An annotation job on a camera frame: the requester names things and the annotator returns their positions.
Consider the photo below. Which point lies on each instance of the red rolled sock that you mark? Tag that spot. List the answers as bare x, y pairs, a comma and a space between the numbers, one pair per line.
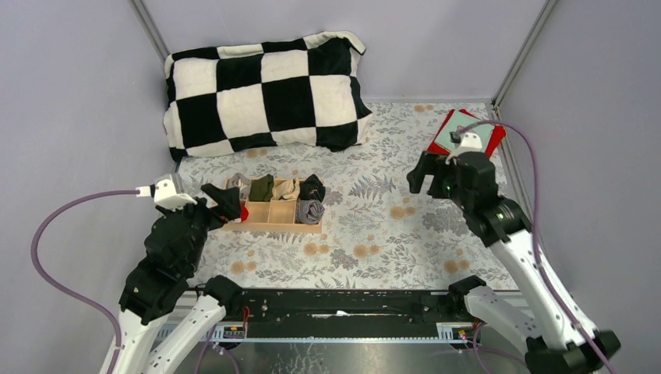
244, 214

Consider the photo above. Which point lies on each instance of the wooden divided organizer box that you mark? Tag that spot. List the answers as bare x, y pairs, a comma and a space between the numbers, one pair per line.
279, 216

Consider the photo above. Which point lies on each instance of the beige rolled sock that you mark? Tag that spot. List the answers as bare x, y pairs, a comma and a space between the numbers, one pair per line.
288, 190

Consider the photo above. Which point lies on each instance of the red folded garment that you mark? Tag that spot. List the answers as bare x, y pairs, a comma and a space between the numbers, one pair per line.
498, 134

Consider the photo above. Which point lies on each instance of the dark green rolled sock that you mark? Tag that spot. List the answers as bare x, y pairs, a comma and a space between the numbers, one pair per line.
261, 189

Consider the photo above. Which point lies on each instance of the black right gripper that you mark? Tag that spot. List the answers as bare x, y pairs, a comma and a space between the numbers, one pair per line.
433, 164

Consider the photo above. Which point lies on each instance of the grey rolled sock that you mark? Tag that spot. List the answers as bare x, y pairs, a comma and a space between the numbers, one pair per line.
240, 181

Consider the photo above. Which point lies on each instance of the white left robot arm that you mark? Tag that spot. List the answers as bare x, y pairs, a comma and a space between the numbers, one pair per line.
149, 297

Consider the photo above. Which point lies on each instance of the black white checkered pillow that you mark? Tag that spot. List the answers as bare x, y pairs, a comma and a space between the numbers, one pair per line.
227, 99

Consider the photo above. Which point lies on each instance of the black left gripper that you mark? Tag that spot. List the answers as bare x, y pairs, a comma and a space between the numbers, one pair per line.
229, 204

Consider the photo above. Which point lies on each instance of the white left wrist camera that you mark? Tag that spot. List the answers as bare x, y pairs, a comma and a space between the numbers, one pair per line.
169, 193

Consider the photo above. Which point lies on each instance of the mint green folded cloth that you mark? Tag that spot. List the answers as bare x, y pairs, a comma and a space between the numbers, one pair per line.
458, 120

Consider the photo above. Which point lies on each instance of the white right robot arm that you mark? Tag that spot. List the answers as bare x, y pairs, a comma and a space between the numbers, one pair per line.
557, 337

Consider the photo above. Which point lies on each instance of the grey striped underwear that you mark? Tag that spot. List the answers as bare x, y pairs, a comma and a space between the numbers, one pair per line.
309, 211

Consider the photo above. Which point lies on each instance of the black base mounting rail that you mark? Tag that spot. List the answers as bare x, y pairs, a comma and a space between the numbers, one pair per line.
335, 314

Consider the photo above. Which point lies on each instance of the floral patterned bed sheet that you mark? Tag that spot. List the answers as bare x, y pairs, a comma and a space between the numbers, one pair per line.
375, 233

